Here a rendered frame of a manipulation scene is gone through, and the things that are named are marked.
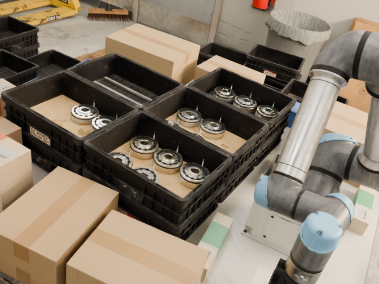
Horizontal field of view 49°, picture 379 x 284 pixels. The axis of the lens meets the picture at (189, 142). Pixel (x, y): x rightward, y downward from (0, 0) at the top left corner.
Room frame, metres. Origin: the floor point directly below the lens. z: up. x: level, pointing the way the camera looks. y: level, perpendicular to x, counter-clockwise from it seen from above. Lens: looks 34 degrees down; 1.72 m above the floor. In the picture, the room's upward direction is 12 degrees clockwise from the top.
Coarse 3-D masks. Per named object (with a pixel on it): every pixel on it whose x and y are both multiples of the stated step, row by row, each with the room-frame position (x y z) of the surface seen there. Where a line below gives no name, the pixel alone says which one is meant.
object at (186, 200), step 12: (156, 120) 1.26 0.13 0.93; (180, 132) 1.21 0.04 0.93; (84, 144) 1.04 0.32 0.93; (204, 144) 1.17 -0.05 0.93; (96, 156) 1.01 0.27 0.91; (108, 156) 1.00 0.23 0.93; (228, 156) 1.13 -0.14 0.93; (120, 168) 0.97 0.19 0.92; (132, 168) 0.96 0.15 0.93; (216, 168) 1.05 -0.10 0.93; (144, 180) 0.92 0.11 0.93; (204, 180) 0.98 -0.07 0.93; (156, 192) 0.90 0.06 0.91; (168, 192) 0.89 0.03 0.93; (192, 192) 0.91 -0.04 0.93; (180, 204) 0.87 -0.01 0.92
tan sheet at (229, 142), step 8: (176, 112) 1.51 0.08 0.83; (184, 128) 1.40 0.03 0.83; (192, 128) 1.41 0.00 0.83; (224, 136) 1.40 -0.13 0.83; (232, 136) 1.41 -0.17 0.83; (216, 144) 1.33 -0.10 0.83; (224, 144) 1.34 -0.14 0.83; (232, 144) 1.35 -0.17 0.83; (240, 144) 1.37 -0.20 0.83; (232, 152) 1.30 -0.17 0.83
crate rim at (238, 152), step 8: (184, 88) 1.54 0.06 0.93; (192, 88) 1.56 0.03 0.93; (168, 96) 1.45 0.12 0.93; (208, 96) 1.52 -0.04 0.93; (152, 104) 1.36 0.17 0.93; (224, 104) 1.48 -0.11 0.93; (240, 112) 1.44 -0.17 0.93; (256, 120) 1.41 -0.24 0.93; (264, 128) 1.35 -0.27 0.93; (256, 136) 1.29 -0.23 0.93; (248, 144) 1.22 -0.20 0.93; (224, 152) 1.15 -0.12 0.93; (240, 152) 1.17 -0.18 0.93; (232, 160) 1.14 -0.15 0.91
